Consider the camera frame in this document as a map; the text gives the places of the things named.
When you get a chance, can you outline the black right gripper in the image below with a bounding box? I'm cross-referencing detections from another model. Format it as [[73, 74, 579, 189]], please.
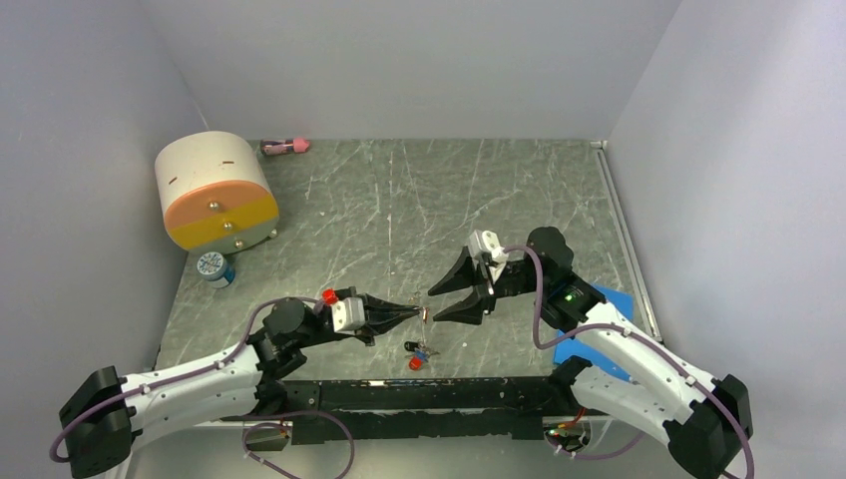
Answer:
[[428, 245, 548, 324]]

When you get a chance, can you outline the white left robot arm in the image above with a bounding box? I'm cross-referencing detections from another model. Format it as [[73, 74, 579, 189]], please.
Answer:
[[49, 287, 423, 478]]

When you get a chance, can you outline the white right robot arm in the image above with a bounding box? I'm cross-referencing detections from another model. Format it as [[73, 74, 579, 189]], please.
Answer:
[[427, 227, 756, 478]]

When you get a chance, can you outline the blue foam pad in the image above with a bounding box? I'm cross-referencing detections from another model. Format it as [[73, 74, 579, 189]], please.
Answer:
[[552, 283, 635, 382]]

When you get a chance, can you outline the small blue white jar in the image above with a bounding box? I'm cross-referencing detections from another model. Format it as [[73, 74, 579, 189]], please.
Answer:
[[196, 251, 235, 289]]

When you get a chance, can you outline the white round drawer cabinet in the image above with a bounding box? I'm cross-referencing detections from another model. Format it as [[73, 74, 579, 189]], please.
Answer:
[[155, 131, 279, 254]]

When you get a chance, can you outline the pink capped small bottle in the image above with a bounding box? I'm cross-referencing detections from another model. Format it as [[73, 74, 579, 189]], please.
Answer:
[[259, 138, 310, 157]]

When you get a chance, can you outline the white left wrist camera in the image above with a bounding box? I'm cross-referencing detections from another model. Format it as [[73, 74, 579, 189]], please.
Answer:
[[330, 297, 367, 334]]

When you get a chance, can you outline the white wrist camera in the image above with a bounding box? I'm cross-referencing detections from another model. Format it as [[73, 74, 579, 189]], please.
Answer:
[[330, 297, 367, 334], [468, 230, 509, 285]]

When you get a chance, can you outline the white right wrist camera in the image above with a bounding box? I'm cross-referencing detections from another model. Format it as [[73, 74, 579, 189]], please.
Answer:
[[468, 230, 509, 285]]

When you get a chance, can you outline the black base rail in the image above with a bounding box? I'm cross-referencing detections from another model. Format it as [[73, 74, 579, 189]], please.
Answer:
[[225, 376, 600, 445]]

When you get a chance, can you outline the aluminium frame rail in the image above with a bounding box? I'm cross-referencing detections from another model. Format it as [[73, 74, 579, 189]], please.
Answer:
[[105, 316, 721, 479]]

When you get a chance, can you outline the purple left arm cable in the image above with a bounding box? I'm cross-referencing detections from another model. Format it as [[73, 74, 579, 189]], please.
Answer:
[[50, 287, 358, 479]]

